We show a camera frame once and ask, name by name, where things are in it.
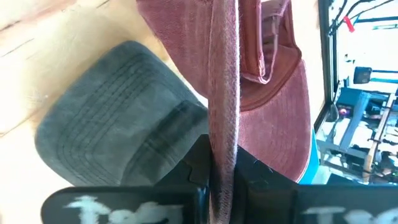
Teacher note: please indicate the dark grey cap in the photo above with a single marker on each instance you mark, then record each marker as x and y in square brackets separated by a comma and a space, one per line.
[118, 118]

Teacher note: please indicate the small black box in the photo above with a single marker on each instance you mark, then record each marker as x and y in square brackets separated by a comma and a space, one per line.
[362, 75]

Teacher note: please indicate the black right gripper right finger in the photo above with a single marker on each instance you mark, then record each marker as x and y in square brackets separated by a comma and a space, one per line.
[280, 202]

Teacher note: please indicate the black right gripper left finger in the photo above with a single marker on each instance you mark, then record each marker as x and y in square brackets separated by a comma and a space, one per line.
[124, 205]

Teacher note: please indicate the light wooden pole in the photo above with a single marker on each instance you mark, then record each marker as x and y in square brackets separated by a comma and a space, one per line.
[377, 137]

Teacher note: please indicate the grey blue metal stand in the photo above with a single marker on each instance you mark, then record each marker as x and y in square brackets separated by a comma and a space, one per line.
[354, 112]

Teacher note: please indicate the red tag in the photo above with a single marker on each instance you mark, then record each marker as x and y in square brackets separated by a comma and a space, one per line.
[349, 24]

